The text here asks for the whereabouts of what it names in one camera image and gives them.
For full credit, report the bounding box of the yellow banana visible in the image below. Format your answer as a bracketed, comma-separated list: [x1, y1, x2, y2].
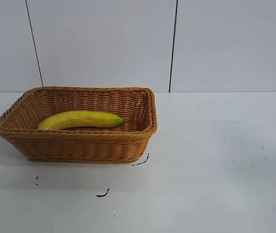
[37, 110, 125, 131]

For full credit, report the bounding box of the woven wicker rectangular basket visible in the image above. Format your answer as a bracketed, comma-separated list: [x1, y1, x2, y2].
[0, 86, 158, 164]

